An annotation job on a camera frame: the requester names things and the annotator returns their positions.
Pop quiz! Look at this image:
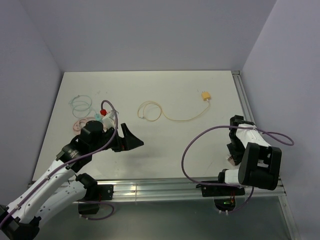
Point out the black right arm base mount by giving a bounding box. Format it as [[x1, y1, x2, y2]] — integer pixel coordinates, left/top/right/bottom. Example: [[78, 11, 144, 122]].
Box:
[[196, 184, 246, 213]]

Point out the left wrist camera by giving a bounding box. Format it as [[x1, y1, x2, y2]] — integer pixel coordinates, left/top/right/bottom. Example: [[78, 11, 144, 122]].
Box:
[[100, 109, 118, 131]]

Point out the yellow plug adapter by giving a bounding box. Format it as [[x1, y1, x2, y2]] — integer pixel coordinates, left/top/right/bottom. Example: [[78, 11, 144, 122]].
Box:
[[201, 91, 212, 102]]

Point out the teal plug adapter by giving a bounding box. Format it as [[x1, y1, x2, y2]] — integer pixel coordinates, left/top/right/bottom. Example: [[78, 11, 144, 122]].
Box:
[[94, 113, 102, 122]]

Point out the teal charging cable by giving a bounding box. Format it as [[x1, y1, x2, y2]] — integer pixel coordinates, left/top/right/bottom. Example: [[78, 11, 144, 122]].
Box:
[[68, 94, 101, 118]]

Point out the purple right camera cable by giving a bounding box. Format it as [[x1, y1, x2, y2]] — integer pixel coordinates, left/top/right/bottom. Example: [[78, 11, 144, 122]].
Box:
[[180, 124, 295, 213]]

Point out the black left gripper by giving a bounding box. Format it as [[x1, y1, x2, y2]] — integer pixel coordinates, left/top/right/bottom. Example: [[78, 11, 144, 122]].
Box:
[[90, 122, 144, 153]]

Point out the pink plug adapter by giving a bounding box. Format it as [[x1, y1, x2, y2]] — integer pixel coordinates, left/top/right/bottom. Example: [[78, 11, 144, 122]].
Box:
[[227, 155, 237, 166]]

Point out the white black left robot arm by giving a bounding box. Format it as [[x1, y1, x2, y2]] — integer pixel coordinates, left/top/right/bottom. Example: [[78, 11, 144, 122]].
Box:
[[0, 120, 144, 240]]

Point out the pink power strip cord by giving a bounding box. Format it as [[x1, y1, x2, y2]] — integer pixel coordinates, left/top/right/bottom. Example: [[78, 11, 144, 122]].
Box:
[[71, 116, 94, 133]]

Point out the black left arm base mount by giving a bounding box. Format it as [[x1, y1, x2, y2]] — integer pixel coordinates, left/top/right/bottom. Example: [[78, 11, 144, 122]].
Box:
[[77, 184, 115, 221]]

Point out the yellow charging cable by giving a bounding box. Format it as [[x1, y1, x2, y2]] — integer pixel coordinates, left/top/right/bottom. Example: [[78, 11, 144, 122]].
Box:
[[137, 99, 211, 123]]

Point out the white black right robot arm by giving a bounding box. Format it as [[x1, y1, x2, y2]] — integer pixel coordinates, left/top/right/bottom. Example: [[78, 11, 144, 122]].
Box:
[[216, 115, 282, 195]]

